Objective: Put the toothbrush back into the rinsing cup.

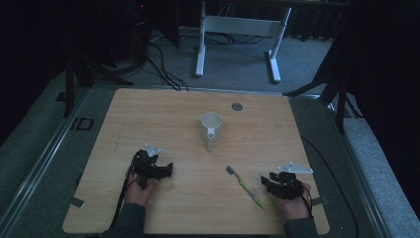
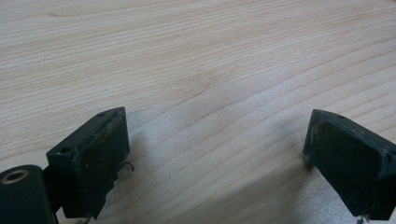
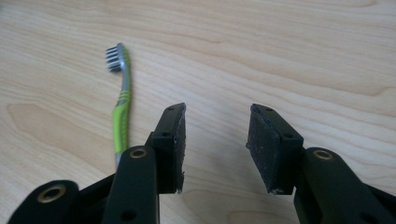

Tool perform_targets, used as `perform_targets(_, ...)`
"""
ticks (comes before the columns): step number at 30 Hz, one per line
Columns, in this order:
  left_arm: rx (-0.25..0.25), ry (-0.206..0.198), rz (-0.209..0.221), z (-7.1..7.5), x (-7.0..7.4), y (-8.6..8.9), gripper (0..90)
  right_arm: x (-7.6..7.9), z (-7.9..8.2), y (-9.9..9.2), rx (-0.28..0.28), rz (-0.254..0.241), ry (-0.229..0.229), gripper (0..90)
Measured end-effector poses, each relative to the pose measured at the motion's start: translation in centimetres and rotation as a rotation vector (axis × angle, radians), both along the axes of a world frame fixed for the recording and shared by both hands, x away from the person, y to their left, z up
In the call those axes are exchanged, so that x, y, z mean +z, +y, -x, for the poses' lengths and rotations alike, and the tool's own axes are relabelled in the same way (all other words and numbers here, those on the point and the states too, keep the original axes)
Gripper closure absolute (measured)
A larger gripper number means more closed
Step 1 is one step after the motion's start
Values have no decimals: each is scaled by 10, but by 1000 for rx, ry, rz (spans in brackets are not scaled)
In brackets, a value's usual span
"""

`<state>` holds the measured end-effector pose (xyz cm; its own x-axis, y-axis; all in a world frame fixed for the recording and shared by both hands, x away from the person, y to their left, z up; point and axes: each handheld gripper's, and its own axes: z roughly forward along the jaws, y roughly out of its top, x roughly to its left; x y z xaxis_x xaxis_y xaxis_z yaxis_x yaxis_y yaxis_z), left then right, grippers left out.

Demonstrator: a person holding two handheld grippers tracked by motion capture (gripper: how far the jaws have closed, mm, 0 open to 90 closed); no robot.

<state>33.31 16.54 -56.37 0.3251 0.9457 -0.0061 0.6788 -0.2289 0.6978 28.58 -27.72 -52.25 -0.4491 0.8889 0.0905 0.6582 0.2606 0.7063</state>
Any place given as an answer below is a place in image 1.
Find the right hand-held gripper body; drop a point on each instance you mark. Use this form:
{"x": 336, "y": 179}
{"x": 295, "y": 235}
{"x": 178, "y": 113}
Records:
{"x": 289, "y": 183}

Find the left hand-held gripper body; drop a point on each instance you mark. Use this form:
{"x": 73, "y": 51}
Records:
{"x": 145, "y": 165}

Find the person's right hand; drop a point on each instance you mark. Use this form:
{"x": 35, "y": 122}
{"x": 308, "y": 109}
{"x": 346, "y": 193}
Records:
{"x": 294, "y": 206}

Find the person's left hand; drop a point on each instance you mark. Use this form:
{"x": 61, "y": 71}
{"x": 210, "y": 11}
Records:
{"x": 140, "y": 193}

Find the green toothbrush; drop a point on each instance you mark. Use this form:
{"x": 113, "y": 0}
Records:
{"x": 247, "y": 190}

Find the grey tape piece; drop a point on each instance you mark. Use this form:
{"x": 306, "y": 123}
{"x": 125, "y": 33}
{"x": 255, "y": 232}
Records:
{"x": 319, "y": 201}
{"x": 75, "y": 201}

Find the white cup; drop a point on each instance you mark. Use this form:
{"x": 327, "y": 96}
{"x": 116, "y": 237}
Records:
{"x": 210, "y": 127}

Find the black tripod stand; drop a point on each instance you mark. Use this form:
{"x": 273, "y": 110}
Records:
{"x": 340, "y": 89}
{"x": 71, "y": 76}

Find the black computer tower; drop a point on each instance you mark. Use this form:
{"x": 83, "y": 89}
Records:
{"x": 139, "y": 29}

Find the black rectangular bracket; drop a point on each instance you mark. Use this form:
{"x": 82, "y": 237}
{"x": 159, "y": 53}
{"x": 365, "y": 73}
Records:
{"x": 84, "y": 124}

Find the aluminium floor rail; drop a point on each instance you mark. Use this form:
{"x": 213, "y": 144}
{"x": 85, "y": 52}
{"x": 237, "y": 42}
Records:
{"x": 39, "y": 158}

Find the white desk frame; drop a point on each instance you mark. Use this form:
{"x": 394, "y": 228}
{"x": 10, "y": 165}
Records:
{"x": 242, "y": 25}

